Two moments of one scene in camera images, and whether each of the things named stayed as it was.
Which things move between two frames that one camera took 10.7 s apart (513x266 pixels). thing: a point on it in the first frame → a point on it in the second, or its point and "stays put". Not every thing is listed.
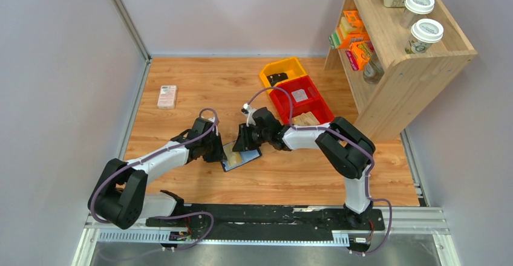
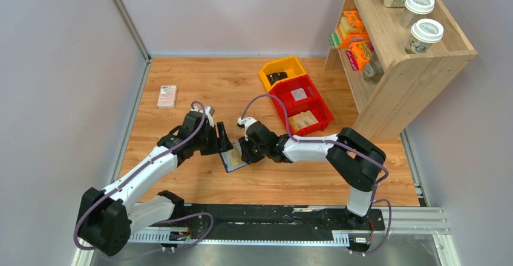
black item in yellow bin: [274, 78] stays put
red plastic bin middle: [302, 90] stays put
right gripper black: [248, 136] → [250, 150]
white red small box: [167, 97] stays put
